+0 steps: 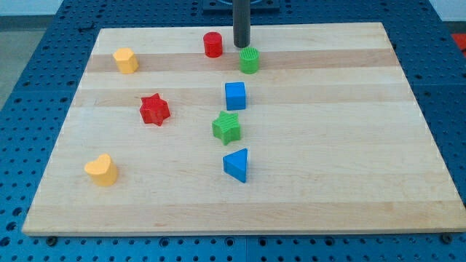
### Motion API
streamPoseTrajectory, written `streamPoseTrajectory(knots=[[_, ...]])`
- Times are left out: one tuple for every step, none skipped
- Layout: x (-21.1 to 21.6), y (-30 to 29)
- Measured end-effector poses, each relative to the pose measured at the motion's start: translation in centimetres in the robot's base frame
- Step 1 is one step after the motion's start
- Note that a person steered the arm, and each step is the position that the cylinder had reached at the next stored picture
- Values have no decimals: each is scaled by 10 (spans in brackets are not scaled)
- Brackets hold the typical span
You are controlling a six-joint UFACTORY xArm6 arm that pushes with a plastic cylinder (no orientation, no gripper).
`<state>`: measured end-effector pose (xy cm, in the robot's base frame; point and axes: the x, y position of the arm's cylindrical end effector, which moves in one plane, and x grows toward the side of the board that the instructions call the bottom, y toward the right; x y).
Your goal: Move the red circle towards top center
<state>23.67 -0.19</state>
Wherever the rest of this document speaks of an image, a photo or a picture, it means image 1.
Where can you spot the blue triangle block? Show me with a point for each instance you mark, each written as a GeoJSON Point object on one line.
{"type": "Point", "coordinates": [236, 165]}

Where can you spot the red cylinder block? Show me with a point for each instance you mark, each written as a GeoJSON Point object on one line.
{"type": "Point", "coordinates": [213, 44]}

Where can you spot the wooden board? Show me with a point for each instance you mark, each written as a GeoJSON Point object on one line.
{"type": "Point", "coordinates": [337, 143]}

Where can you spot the green star block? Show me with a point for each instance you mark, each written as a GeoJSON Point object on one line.
{"type": "Point", "coordinates": [227, 127]}

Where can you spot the blue cube block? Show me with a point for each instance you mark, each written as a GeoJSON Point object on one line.
{"type": "Point", "coordinates": [235, 95]}

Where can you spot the yellow heart block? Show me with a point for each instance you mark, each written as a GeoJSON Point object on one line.
{"type": "Point", "coordinates": [102, 171]}

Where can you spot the yellow hexagon block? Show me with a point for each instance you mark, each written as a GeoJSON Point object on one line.
{"type": "Point", "coordinates": [126, 61]}

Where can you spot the red star block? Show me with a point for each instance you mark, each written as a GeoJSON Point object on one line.
{"type": "Point", "coordinates": [154, 110]}

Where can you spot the green cylinder block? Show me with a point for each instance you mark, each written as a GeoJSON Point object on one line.
{"type": "Point", "coordinates": [249, 60]}

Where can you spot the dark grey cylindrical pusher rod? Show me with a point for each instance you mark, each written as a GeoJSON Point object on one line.
{"type": "Point", "coordinates": [241, 22]}

